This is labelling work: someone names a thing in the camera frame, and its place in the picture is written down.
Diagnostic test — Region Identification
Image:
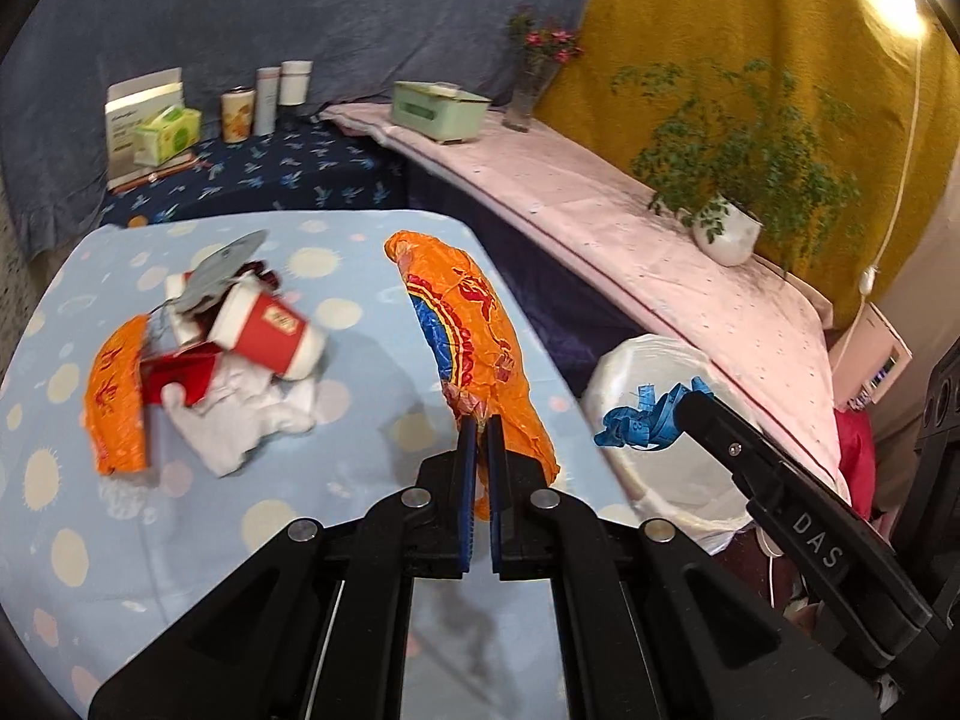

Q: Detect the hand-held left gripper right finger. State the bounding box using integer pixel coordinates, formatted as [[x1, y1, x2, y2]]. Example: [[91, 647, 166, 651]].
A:
[[487, 417, 882, 720]]

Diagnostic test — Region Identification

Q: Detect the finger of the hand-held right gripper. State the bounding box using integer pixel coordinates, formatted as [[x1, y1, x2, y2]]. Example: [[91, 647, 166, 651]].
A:
[[673, 388, 797, 512]]

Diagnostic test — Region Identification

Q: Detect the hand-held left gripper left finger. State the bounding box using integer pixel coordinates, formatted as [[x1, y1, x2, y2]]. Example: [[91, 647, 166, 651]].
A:
[[88, 417, 478, 720]]

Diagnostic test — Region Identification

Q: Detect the bin with white plastic liner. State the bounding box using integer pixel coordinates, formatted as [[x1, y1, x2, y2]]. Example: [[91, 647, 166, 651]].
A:
[[581, 334, 760, 542]]

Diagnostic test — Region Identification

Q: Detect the blue measuring tape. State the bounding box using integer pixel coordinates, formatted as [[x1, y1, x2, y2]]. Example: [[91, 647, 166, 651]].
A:
[[594, 377, 711, 453]]

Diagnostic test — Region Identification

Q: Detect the large orange snack bag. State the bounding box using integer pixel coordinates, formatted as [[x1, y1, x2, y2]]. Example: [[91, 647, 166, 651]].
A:
[[384, 231, 562, 522]]

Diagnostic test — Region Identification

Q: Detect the red paper cup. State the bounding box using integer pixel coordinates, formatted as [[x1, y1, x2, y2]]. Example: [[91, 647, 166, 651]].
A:
[[206, 281, 328, 380]]

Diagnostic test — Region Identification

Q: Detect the pink quilted cloth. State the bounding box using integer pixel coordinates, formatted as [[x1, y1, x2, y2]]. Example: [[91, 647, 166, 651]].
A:
[[862, 499, 903, 537]]

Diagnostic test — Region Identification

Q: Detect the red cloth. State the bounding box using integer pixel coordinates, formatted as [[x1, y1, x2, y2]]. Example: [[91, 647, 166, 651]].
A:
[[834, 406, 878, 520]]

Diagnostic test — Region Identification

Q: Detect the light blue dotted tablecloth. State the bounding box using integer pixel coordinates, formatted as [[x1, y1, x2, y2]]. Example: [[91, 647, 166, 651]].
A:
[[0, 208, 632, 720]]

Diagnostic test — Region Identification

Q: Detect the white appliance with display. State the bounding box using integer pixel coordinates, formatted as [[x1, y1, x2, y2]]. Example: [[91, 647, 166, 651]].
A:
[[829, 303, 914, 411]]

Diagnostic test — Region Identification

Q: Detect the pink sheet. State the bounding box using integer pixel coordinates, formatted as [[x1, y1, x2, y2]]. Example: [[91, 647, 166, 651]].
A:
[[318, 103, 854, 505]]

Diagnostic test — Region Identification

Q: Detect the green plant in white pot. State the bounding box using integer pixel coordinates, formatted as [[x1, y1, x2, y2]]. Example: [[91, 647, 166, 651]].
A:
[[610, 58, 865, 269]]

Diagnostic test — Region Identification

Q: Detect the dark purple cloth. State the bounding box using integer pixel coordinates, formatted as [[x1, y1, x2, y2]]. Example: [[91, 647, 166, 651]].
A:
[[407, 163, 647, 400]]

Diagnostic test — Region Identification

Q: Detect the crumpled white tissue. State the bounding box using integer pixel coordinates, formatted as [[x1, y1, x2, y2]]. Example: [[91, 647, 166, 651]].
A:
[[160, 356, 320, 478]]

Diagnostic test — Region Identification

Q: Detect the beige curtain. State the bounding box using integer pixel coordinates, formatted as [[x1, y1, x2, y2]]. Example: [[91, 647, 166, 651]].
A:
[[862, 187, 960, 452]]

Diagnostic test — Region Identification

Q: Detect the red packet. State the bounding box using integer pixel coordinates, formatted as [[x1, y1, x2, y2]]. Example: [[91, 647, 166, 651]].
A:
[[141, 341, 220, 407]]

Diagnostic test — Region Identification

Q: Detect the small orange snack wrapper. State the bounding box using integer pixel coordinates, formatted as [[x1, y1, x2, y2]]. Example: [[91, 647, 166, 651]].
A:
[[84, 315, 152, 476]]

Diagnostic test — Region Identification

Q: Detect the dark blue printed cloth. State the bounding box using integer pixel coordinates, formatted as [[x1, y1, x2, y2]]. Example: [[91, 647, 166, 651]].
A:
[[100, 116, 411, 230]]

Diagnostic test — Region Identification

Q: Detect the green tissue box holder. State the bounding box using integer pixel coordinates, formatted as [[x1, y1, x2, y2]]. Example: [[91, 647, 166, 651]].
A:
[[389, 80, 493, 146]]

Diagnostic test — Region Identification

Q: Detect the glass vase with red flowers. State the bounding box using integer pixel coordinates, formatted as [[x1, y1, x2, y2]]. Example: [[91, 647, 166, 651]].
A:
[[501, 6, 585, 133]]

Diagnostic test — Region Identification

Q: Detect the yellow backdrop cloth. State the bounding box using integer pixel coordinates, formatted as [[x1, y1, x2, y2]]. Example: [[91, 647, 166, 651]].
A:
[[535, 0, 960, 332]]

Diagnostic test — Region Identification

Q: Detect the tall white bottle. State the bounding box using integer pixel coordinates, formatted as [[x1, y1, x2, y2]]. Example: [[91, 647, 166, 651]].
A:
[[254, 67, 281, 137]]

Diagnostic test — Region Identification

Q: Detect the orange printed can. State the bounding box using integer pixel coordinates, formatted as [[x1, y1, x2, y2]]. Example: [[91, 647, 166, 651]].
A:
[[221, 88, 260, 144]]

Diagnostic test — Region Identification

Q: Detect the brown notebook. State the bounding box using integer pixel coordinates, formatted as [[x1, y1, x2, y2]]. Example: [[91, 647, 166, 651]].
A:
[[107, 154, 208, 194]]

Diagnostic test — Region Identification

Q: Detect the white jar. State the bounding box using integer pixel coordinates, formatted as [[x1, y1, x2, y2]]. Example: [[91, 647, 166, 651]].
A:
[[280, 60, 314, 108]]

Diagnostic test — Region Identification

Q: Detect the green tissue pack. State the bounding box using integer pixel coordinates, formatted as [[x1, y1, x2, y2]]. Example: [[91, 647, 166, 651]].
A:
[[133, 106, 203, 164]]

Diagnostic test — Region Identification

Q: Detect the grey-blue backdrop cloth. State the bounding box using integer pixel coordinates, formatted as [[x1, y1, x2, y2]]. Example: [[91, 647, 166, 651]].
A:
[[0, 0, 610, 257]]

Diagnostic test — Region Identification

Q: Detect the white cardboard box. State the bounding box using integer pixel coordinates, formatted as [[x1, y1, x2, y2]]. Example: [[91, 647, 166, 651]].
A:
[[105, 67, 188, 193]]

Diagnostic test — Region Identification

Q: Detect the white cable with switch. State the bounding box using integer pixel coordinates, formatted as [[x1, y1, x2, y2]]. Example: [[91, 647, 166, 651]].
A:
[[829, 0, 928, 385]]

